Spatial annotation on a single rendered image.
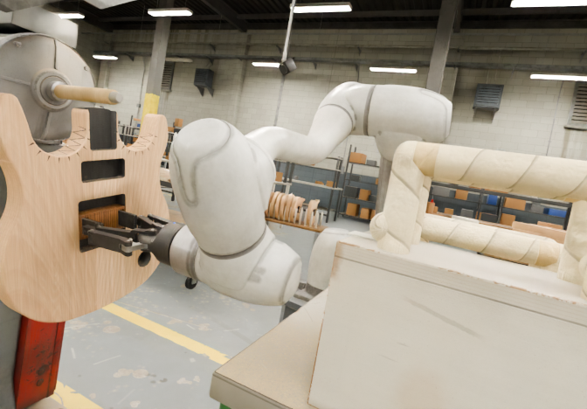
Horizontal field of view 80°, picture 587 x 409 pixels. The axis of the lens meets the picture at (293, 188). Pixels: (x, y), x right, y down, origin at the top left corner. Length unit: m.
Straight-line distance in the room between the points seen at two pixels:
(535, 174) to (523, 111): 11.59
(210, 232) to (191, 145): 0.11
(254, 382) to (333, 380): 0.09
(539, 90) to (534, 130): 1.11
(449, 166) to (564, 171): 0.08
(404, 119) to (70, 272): 0.77
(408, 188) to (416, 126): 0.55
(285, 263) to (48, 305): 0.45
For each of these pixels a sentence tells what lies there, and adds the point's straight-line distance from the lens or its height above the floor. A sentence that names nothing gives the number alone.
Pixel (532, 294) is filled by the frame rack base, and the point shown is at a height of 1.10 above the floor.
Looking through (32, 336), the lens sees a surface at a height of 0.54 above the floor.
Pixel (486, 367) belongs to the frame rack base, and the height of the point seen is 1.03.
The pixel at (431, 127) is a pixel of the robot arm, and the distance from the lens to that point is 0.89.
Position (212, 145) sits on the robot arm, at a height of 1.17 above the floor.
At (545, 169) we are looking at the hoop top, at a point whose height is 1.20.
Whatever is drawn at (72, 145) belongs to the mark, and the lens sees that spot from 0.75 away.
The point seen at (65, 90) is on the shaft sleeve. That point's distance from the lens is 0.98.
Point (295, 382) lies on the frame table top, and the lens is 0.45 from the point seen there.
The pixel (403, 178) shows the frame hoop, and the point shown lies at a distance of 0.35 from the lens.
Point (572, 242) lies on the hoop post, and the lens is 0.45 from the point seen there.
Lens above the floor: 1.16
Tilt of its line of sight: 3 degrees down
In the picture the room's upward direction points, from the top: 10 degrees clockwise
